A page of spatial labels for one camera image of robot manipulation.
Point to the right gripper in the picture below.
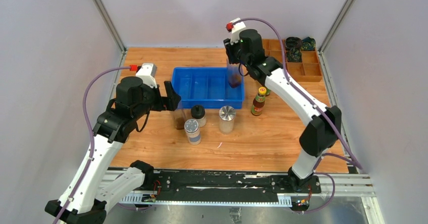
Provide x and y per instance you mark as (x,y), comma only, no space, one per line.
(230,48)

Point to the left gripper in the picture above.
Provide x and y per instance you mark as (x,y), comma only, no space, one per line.
(169,103)

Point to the glass oil bottle gold spout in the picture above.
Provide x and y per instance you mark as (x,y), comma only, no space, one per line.
(178,117)

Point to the blue plastic divided bin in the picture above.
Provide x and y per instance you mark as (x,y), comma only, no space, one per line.
(206,86)

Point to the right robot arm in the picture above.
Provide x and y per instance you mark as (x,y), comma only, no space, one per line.
(321,122)

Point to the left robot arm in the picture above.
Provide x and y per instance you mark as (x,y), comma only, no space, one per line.
(107,142)

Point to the black lid seasoning jar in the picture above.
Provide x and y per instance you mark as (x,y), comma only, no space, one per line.
(198,113)

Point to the blue label shaker jar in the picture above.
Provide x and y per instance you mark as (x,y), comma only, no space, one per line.
(192,131)

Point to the sauce bottle yellow cap far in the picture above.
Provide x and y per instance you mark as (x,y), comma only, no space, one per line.
(267,91)

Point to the sauce bottle yellow cap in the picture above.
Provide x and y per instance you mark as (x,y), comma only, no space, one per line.
(259,101)
(267,91)

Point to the silver lid powder jar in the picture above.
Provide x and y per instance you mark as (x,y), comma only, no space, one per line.
(227,115)

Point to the sauce bottle yellow cap near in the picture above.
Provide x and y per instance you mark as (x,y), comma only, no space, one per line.
(259,101)

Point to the wooden compartment tray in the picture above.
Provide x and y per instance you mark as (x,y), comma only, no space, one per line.
(303,66)

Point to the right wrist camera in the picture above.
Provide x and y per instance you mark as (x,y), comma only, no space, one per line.
(235,27)

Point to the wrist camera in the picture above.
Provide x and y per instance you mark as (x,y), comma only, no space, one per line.
(146,72)
(235,27)

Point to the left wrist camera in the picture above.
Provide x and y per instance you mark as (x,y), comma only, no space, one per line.
(146,72)

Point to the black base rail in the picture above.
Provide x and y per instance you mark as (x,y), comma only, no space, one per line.
(241,189)

